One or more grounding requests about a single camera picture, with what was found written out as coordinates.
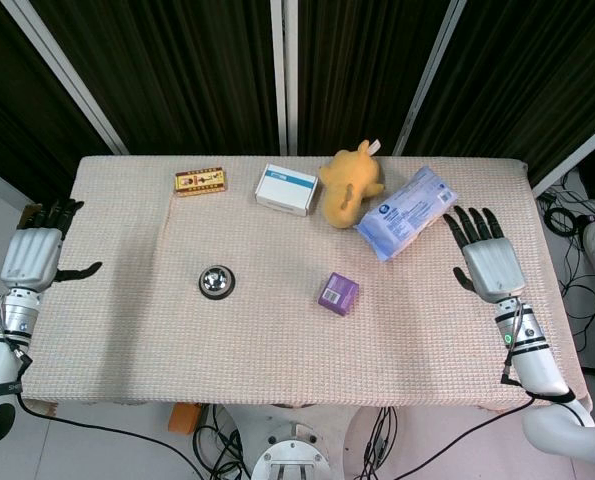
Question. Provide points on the brown cardboard box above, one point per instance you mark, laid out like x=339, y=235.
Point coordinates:
x=29, y=216

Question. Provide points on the orange object under table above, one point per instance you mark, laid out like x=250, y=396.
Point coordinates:
x=183, y=418

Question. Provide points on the beige waffle tablecloth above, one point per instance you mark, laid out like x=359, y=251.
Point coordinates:
x=297, y=320

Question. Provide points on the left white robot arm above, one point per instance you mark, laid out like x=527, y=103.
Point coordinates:
x=2, y=350

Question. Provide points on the blue tissue pack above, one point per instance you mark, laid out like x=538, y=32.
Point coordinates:
x=407, y=212

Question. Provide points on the silver call bell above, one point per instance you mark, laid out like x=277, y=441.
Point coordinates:
x=216, y=282

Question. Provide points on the yellow plush toy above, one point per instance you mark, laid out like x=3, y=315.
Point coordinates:
x=349, y=187

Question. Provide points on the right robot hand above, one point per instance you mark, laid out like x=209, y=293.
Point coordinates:
x=492, y=267

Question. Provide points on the red gold patterned box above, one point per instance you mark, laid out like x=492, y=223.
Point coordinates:
x=200, y=182

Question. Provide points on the purple small box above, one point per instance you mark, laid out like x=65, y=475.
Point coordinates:
x=338, y=293

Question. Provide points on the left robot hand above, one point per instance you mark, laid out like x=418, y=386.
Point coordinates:
x=29, y=257

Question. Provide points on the white cardboard box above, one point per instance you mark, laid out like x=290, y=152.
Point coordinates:
x=287, y=189

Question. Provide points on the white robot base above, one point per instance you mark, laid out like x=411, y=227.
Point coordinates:
x=292, y=445

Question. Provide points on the white screen frame post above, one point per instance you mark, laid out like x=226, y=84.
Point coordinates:
x=64, y=75
x=574, y=155
x=429, y=75
x=279, y=75

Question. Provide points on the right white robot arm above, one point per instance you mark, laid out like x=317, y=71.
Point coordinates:
x=542, y=370

